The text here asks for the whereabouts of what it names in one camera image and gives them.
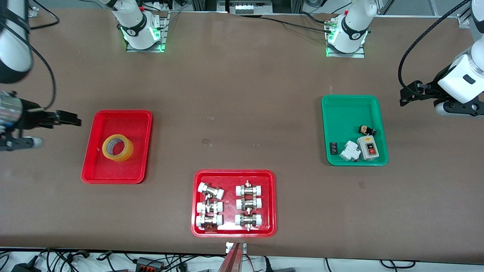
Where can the black orange push-button switch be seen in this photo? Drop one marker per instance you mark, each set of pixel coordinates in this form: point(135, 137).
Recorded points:
point(366, 130)

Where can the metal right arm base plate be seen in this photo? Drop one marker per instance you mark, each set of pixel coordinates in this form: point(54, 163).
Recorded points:
point(163, 34)

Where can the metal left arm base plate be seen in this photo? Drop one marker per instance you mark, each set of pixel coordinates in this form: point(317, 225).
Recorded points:
point(359, 53)

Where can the red plastic tray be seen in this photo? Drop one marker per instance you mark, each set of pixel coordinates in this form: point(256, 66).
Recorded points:
point(229, 204)
point(113, 170)

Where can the white capped metal pipe fitting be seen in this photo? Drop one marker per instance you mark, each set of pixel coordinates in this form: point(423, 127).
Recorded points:
point(209, 221)
point(248, 220)
point(209, 207)
point(248, 204)
point(211, 190)
point(248, 190)

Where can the white circuit breaker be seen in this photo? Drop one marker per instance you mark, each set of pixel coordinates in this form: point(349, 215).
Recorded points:
point(349, 151)

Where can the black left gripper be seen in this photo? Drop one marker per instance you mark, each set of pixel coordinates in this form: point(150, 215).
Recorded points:
point(430, 91)

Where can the grey on-off switch box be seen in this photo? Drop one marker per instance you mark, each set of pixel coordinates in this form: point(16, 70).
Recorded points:
point(368, 148)

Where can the green plastic tray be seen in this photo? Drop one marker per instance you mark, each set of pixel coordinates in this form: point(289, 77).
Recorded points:
point(348, 113)

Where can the white label plate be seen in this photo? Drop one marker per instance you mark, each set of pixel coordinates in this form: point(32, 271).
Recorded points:
point(228, 247)

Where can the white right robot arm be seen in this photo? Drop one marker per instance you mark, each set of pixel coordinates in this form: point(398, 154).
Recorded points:
point(136, 22)

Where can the grey power strip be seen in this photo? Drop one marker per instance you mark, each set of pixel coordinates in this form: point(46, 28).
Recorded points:
point(251, 7)

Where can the red metal profile bar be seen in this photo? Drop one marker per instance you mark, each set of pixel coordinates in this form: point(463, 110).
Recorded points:
point(232, 260)

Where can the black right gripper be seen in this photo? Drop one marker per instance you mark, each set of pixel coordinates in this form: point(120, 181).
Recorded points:
point(33, 117)

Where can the small black terminal block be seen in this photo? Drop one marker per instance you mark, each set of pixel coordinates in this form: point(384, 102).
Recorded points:
point(334, 148)

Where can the yellow tape roll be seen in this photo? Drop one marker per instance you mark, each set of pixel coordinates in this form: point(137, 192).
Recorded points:
point(123, 155)

